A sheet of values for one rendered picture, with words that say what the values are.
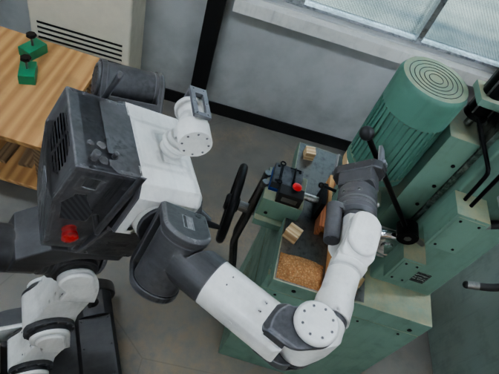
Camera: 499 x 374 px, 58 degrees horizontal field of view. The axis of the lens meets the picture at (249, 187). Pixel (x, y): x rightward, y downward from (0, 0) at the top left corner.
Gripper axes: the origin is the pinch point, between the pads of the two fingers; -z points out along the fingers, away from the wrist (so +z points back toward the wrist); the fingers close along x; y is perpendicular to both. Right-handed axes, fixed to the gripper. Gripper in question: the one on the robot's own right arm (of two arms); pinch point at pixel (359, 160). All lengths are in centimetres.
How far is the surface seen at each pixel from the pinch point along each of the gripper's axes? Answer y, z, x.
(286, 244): 26.9, 1.7, 31.6
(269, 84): 57, -147, 81
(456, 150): 9.3, -6.9, -20.9
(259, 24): 18, -145, 68
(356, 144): 5.3, -12.7, 3.2
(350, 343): 83, 8, 29
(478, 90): -1.8, -13.5, -28.0
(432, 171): 15.0, -7.0, -14.3
